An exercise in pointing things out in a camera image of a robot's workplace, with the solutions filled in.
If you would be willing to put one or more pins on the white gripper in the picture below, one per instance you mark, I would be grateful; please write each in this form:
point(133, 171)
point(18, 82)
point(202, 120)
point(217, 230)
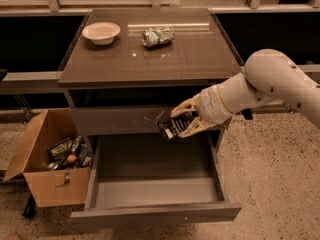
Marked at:
point(209, 106)

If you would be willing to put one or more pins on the black rxbar chocolate bar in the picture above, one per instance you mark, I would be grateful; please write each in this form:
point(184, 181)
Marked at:
point(172, 127)

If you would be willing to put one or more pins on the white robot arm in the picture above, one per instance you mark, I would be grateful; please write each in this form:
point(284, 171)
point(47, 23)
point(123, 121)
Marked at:
point(267, 75)

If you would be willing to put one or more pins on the grey drawer cabinet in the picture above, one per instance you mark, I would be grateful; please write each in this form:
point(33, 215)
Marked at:
point(198, 42)

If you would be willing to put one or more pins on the open grey middle drawer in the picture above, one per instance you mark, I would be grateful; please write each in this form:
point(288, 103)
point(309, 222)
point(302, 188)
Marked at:
point(143, 180)

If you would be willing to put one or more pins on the closed scratched grey top drawer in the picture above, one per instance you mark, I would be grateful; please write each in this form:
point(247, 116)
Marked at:
point(115, 120)

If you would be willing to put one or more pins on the crushed green soda can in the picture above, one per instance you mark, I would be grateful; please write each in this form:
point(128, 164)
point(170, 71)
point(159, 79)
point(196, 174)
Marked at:
point(157, 36)

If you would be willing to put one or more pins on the blue snack packet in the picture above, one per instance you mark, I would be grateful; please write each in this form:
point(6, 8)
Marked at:
point(84, 157)

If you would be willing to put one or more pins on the green can in box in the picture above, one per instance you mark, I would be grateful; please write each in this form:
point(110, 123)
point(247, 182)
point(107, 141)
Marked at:
point(76, 145)

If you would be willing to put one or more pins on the white paper bowl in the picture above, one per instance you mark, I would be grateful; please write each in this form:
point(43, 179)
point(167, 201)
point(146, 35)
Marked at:
point(101, 33)

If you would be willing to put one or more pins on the orange round fruit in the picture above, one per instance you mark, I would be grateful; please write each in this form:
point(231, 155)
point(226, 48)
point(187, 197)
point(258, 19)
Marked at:
point(71, 159)

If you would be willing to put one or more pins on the green snack bag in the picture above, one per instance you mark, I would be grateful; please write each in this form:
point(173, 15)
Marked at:
point(60, 150)

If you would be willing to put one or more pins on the open cardboard box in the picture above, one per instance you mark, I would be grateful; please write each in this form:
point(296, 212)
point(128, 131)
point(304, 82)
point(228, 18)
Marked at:
point(31, 159)

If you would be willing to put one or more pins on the silver can in box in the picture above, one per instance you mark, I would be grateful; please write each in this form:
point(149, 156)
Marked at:
point(52, 166)

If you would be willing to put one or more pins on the black table leg foot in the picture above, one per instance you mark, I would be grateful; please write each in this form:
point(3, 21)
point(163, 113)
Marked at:
point(29, 211)

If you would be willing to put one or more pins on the grey metal rail ledge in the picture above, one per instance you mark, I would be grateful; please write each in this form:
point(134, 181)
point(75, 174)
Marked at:
point(111, 78)

